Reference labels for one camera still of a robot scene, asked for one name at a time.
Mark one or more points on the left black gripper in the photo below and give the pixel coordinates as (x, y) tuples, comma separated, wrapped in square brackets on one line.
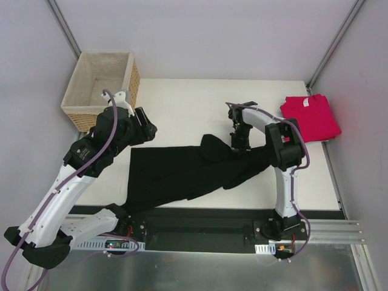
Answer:
[(145, 122)]

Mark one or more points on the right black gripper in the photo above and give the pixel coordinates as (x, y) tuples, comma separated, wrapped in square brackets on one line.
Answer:
[(239, 133)]

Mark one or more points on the black t shirt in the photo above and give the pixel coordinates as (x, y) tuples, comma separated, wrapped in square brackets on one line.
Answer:
[(160, 175)]

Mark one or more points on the wicker basket with liner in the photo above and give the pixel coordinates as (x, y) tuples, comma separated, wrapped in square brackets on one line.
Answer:
[(94, 72)]

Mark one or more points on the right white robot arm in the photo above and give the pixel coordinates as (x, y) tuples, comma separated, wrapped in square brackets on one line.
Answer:
[(286, 151)]

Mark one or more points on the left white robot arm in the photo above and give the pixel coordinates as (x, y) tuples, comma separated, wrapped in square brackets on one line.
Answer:
[(44, 238)]

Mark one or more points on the folded red t shirt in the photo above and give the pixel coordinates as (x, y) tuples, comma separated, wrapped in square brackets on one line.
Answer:
[(314, 116)]

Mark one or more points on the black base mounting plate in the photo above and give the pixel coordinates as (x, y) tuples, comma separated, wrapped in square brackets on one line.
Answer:
[(199, 230)]

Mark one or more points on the right slotted cable duct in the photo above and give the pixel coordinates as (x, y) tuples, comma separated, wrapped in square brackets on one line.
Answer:
[(265, 249)]

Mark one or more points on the slotted cable duct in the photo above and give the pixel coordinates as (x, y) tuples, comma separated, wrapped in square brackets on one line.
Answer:
[(265, 249), (118, 245)]

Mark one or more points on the left aluminium frame post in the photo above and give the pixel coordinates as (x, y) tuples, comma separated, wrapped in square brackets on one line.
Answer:
[(64, 27)]

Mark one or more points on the aluminium frame post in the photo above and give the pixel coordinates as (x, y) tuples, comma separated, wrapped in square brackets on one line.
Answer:
[(64, 27), (351, 16)]

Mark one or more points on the front aluminium rail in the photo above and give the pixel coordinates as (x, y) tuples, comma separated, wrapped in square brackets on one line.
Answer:
[(334, 231)]

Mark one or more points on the left slotted cable duct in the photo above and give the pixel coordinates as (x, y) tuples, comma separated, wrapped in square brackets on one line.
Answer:
[(118, 245)]

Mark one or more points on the right aluminium frame post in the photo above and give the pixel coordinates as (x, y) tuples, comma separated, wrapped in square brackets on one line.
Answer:
[(351, 16)]

